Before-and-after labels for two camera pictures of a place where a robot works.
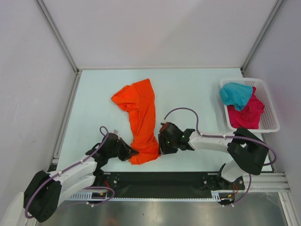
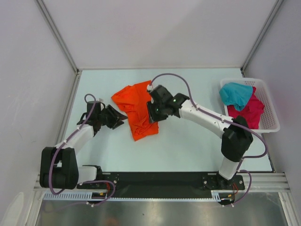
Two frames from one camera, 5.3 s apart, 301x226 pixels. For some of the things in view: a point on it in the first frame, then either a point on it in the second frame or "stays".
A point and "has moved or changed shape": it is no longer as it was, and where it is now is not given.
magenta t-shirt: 249,117 stays
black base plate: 165,184 stays
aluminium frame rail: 271,182 stays
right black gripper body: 166,145 -> 156,111
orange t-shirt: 138,100 has moved or changed shape
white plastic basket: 268,121 stays
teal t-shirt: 236,94 stays
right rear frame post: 260,36 stays
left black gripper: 126,149 -> 116,117
